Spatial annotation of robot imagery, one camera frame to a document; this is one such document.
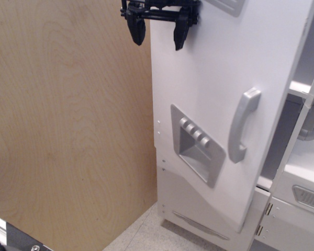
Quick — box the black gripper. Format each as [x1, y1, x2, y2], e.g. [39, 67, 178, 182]
[120, 1, 201, 51]

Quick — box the white fridge door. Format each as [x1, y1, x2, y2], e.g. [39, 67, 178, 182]
[150, 1, 314, 232]

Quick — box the grey fridge top badge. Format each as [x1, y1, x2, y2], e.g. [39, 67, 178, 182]
[207, 0, 245, 17]

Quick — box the white toy fridge cabinet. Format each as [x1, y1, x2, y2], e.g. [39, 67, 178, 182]
[154, 0, 314, 251]

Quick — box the grey dispenser box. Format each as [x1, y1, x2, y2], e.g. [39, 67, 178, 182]
[171, 105, 226, 188]

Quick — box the grey toy faucet pipe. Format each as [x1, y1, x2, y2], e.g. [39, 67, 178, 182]
[298, 78, 314, 142]

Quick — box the white lower freezer door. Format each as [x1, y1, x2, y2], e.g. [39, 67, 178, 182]
[156, 146, 271, 251]

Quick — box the brass oven door hinge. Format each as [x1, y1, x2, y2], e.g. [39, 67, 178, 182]
[265, 203, 273, 215]

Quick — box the white toy oven unit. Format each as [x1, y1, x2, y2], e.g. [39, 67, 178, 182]
[255, 140, 314, 250]

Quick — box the brass lower oven hinge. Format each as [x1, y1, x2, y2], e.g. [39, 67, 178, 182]
[256, 225, 263, 236]

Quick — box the grey oven vent panel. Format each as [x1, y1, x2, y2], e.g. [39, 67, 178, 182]
[292, 185, 314, 209]

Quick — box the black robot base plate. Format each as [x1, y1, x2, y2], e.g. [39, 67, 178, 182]
[0, 223, 52, 251]

